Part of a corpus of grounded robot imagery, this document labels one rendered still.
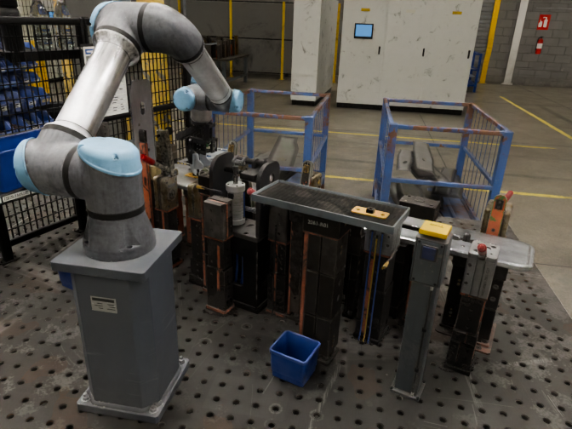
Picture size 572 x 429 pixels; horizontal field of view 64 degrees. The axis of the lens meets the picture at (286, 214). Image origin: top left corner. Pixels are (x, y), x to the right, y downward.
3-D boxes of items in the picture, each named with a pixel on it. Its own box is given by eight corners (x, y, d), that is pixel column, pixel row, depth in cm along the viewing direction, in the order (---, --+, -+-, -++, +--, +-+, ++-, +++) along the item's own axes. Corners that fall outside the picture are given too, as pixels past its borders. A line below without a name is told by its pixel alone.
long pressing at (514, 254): (535, 243, 137) (536, 238, 136) (531, 276, 118) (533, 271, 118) (175, 163, 196) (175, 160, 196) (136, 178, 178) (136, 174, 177)
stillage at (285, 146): (248, 180, 482) (248, 88, 445) (324, 188, 469) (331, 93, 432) (208, 227, 373) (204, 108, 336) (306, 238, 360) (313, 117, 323)
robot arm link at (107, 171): (125, 218, 91) (117, 151, 86) (66, 209, 94) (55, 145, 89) (156, 197, 102) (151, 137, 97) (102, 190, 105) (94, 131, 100)
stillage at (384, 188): (371, 194, 457) (383, 97, 420) (454, 202, 447) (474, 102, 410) (374, 248, 348) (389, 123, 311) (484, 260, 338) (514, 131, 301)
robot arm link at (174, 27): (191, -8, 108) (247, 90, 155) (148, -9, 110) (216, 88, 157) (180, 37, 106) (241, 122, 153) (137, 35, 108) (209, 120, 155)
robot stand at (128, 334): (157, 424, 107) (143, 273, 91) (76, 409, 110) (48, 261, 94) (190, 364, 125) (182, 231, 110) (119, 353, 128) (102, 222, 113)
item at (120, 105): (130, 114, 212) (123, 42, 200) (90, 122, 194) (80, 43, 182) (128, 113, 213) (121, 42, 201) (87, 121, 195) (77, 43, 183)
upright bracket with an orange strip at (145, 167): (157, 256, 181) (146, 129, 161) (154, 257, 180) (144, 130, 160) (151, 254, 182) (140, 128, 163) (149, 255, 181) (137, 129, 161)
